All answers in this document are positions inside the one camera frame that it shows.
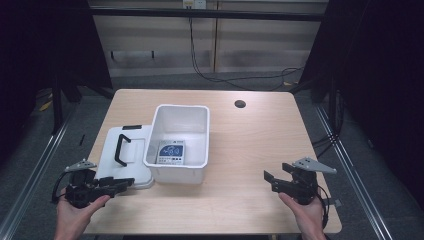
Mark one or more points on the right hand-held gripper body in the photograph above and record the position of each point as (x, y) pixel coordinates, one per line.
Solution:
(303, 188)

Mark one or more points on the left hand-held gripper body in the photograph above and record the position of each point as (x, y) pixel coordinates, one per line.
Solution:
(80, 193)

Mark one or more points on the white plastic storage box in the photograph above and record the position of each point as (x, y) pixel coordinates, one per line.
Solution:
(181, 125)

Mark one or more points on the person's left hand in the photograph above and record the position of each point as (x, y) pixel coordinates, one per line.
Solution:
(71, 221)

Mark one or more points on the person's right hand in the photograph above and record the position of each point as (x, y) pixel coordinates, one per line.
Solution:
(310, 220)

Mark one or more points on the small black floor object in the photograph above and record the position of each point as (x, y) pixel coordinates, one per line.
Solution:
(82, 140)

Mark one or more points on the blue and white packet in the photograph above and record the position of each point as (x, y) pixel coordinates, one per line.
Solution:
(171, 151)

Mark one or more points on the black metal stand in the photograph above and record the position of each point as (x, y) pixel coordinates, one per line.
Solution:
(57, 106)

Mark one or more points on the yellow floor tape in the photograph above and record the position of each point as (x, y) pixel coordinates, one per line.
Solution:
(46, 105)

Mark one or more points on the dark curtain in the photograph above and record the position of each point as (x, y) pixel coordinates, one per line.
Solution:
(383, 83)
(43, 43)

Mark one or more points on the black horizontal metal bar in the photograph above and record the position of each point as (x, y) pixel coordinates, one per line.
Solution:
(206, 14)

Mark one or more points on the metal floor rail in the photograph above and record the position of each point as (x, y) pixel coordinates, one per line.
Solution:
(36, 170)
(356, 176)

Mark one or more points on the white wall power outlet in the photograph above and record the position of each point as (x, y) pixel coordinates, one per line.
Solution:
(194, 3)

